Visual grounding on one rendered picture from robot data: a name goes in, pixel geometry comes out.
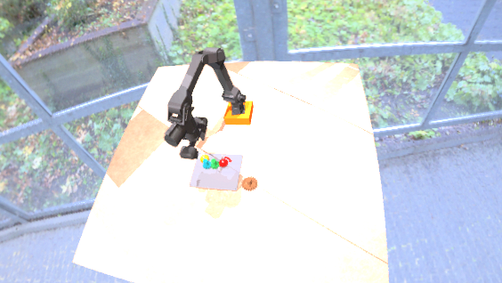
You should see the red gear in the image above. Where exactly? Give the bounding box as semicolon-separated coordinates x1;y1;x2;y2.
218;159;228;167

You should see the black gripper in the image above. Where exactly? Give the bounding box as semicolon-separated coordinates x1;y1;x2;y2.
179;117;209;160

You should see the tan toothed gear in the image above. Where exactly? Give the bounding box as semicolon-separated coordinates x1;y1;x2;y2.
241;176;258;191

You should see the cyan gear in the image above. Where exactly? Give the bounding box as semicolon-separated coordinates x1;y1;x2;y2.
203;159;212;169

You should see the green gear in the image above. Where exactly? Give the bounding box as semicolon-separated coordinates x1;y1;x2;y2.
211;159;220;170

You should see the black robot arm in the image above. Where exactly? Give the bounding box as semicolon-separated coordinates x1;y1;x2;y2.
164;47;247;148

